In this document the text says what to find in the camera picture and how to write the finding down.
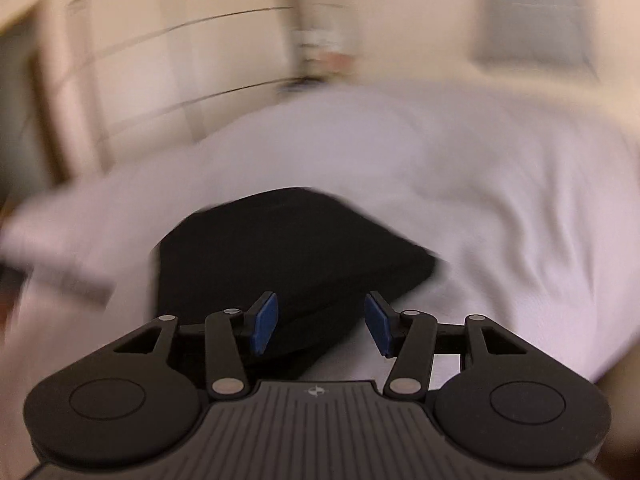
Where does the black garment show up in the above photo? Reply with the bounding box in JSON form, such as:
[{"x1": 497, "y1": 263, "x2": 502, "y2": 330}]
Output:
[{"x1": 147, "y1": 187, "x2": 444, "y2": 382}]

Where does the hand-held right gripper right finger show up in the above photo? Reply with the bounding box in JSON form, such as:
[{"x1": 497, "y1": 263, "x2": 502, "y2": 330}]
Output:
[{"x1": 363, "y1": 292, "x2": 542, "y2": 402}]

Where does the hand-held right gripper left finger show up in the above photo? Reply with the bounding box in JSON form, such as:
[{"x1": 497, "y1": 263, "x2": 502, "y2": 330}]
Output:
[{"x1": 105, "y1": 291, "x2": 280, "y2": 402}]

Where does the grey woven cushion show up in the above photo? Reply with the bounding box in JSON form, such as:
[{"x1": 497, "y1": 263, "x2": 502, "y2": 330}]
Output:
[{"x1": 474, "y1": 0, "x2": 599, "y2": 69}]

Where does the white duvet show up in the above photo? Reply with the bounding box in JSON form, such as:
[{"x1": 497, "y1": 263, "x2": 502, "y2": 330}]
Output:
[{"x1": 0, "y1": 80, "x2": 640, "y2": 403}]

